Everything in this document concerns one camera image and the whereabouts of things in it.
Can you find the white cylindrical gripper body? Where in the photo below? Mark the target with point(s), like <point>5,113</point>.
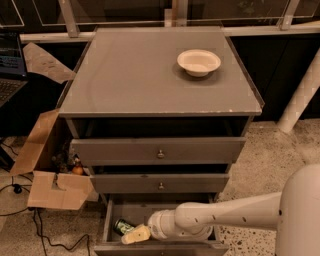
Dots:
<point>157,225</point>

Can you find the brass drawer knob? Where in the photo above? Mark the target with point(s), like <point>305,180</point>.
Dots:
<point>160,154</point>
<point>161,186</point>

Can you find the grey drawer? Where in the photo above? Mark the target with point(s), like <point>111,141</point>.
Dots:
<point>182,178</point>
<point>136,141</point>
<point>135,209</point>

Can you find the orange fruit in box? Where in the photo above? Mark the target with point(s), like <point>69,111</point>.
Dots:
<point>78,170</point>

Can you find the black laptop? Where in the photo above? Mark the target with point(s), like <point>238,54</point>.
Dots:
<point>13,71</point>

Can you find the brass top drawer knob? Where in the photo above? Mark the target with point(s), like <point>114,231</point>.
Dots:
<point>160,154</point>

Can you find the grey middle drawer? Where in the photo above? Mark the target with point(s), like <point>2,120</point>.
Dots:
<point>182,178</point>

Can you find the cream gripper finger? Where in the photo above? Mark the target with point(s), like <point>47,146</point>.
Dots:
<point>137,234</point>

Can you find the open cardboard box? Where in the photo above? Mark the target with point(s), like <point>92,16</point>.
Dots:
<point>62,191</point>

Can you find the green soda can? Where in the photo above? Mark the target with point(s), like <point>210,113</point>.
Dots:
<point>122,227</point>

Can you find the grey bottom drawer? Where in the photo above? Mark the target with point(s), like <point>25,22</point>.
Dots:
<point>135,209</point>

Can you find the grey top drawer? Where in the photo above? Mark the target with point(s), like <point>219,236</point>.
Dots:
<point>136,141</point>

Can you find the brass middle drawer knob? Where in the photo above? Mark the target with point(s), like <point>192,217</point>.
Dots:
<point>161,186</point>

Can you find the grey drawer cabinet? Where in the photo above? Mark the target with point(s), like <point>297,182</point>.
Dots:
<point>133,73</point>

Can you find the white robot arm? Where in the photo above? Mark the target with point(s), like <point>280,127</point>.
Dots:
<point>294,213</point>

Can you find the white paper bowl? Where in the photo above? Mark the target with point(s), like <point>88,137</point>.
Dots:
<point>198,63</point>

